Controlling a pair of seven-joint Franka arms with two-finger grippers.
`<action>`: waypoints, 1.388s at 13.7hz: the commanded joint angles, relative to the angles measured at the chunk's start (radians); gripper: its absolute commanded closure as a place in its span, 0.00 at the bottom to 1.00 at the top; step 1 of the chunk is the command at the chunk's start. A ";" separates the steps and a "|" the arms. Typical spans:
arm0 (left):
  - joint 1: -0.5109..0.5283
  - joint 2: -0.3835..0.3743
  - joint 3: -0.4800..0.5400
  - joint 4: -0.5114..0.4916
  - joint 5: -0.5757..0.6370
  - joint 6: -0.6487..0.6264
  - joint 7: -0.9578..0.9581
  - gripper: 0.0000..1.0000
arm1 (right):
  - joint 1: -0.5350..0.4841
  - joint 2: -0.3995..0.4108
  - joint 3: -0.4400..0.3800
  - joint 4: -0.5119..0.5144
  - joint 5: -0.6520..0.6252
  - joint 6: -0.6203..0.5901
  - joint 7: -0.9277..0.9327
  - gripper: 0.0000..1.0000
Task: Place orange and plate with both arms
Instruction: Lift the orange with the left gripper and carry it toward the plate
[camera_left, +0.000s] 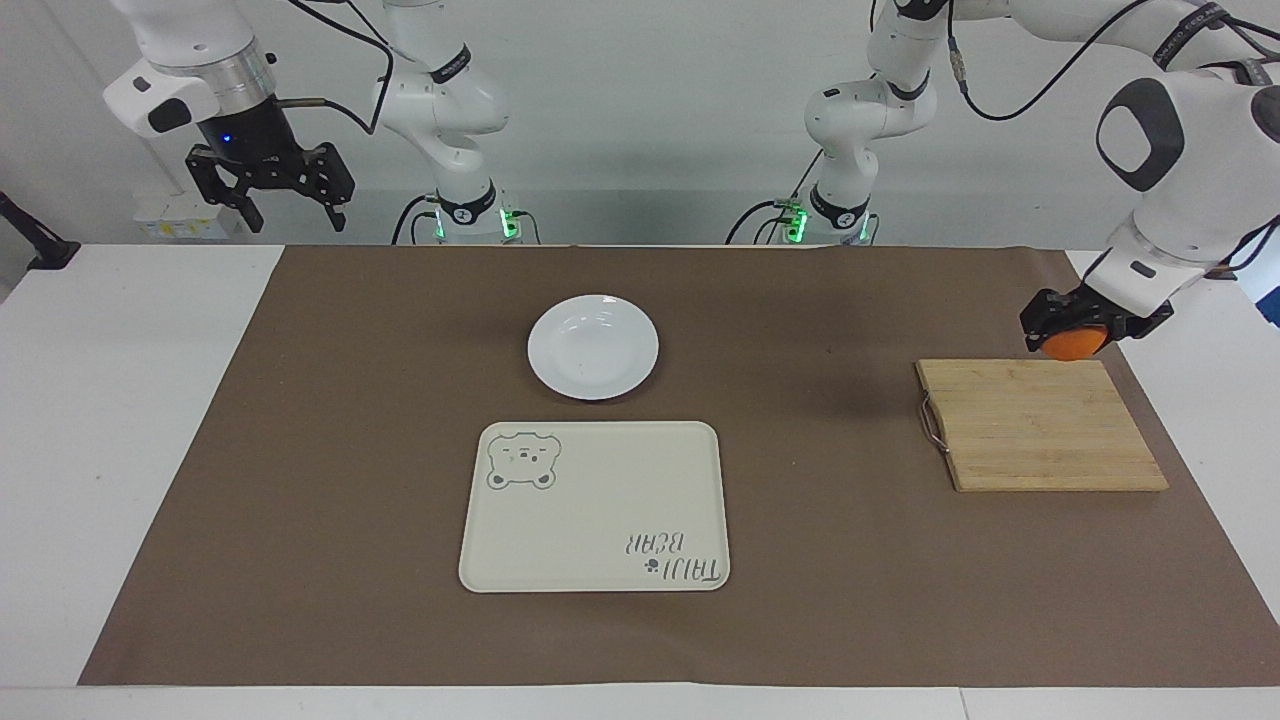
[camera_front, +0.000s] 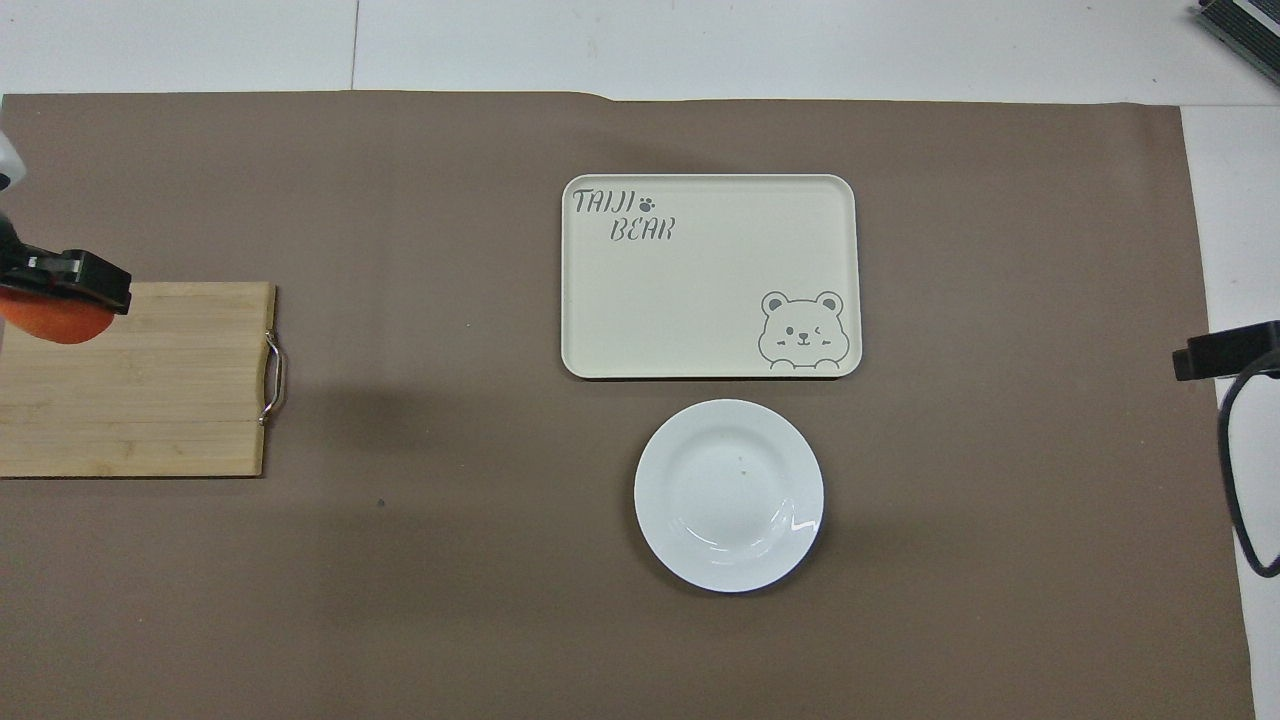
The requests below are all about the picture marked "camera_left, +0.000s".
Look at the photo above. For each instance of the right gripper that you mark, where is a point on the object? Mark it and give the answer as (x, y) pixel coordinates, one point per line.
(250, 140)

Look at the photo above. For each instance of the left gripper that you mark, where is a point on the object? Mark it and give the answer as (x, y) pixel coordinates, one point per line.
(1098, 313)

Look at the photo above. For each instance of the orange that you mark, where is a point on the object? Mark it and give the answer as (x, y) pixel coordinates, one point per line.
(1075, 344)

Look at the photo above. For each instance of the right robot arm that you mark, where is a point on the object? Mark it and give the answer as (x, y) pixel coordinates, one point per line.
(455, 110)

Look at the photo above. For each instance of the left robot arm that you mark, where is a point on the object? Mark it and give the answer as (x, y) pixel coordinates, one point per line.
(1190, 130)

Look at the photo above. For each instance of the white round plate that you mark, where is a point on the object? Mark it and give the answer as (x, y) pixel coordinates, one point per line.
(593, 347)

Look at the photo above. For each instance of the wooden cutting board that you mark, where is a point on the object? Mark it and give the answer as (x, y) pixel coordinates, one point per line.
(1040, 425)

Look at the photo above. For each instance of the black stand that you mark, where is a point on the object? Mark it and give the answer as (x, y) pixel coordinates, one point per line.
(40, 250)

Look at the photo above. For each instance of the cream tray with bear print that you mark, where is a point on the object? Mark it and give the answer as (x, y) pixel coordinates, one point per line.
(595, 507)

